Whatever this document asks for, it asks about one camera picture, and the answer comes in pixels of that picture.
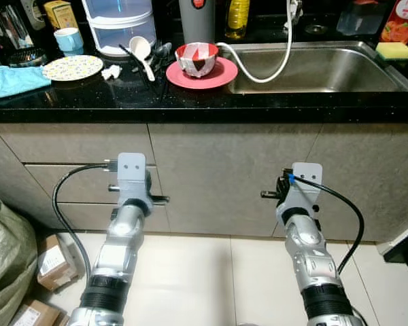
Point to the grey thermos flask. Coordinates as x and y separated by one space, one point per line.
197 20

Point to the green woven sack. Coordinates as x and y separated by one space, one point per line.
7 265

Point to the yellow oil bottle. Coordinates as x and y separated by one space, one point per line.
236 17

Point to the clear water filter pitcher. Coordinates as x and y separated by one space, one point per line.
119 27

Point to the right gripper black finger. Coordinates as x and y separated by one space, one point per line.
269 195

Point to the grey cabinet door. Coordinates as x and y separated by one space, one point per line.
224 176
374 176

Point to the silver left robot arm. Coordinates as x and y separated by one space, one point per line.
119 255

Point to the yellow green sponge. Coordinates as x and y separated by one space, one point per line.
394 51

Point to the clear plastic container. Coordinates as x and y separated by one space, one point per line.
357 19

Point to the white wall socket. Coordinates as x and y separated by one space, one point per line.
32 8

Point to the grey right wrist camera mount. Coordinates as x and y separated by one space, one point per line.
306 180

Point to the metal spoon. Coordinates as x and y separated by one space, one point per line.
158 56
167 49

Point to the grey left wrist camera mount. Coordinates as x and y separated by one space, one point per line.
131 173

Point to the light blue cloth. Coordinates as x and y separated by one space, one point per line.
13 81

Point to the yellow box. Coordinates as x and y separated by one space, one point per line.
60 13

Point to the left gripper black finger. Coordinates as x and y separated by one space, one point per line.
113 188
160 200

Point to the white plastic spoon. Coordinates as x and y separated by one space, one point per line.
140 47

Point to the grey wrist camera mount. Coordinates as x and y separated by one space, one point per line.
131 173
306 180

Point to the small cardboard box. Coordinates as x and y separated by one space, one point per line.
34 314

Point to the light blue cup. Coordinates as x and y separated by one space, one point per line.
69 41

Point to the labelled cardboard box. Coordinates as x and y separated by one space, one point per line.
54 261

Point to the stainless steel sink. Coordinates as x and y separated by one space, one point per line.
326 68

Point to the red juice carton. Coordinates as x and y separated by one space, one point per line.
402 20

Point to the metal utensil rack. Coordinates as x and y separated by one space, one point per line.
10 24

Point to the dark low furniture piece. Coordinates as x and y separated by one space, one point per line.
401 248

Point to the red white bowl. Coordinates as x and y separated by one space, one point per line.
197 60

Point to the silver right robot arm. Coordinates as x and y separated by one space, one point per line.
309 255

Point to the pink plate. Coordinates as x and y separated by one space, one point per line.
221 78

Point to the patterned round plate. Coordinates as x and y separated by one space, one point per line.
73 68

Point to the white faucet attachment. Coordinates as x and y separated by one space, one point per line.
295 10

